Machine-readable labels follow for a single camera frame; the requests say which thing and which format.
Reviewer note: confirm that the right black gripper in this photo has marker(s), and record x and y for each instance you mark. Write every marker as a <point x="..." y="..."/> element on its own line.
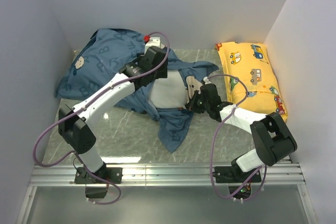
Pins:
<point x="192" y="104"/>

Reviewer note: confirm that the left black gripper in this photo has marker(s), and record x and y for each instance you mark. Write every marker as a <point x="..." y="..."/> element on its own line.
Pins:
<point x="163" y="73"/>

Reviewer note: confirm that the white pillow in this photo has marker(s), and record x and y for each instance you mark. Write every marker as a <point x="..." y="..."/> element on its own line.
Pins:
<point x="170" y="92"/>

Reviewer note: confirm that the blue cartoon mouse pillowcase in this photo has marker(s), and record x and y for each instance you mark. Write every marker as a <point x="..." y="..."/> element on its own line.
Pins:
<point x="110" y="49"/>

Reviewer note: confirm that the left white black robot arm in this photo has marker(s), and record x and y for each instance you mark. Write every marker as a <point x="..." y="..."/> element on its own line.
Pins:
<point x="76" y="122"/>

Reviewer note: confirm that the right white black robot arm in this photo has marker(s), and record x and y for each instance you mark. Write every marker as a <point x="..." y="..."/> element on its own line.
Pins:
<point x="272" y="139"/>

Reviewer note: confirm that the yellow car print pillow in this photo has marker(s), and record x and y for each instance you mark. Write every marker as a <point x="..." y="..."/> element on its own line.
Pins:
<point x="249" y="62"/>

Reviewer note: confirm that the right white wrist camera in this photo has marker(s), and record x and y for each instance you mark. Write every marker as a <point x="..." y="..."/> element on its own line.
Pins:
<point x="205" y="81"/>

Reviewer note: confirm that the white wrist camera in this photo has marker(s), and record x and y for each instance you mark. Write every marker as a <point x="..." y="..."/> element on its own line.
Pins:
<point x="205" y="81"/>
<point x="150" y="41"/>

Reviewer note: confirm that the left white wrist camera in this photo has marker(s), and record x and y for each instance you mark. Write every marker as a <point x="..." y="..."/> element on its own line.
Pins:
<point x="150" y="41"/>

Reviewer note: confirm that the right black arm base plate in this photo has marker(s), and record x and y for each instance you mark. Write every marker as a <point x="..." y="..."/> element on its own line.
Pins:
<point x="241" y="187"/>

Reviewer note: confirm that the aluminium mounting rail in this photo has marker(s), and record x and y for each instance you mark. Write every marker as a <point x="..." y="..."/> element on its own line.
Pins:
<point x="179" y="174"/>

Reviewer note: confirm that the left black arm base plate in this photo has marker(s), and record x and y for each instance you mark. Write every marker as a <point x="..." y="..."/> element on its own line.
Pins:
<point x="97" y="185"/>

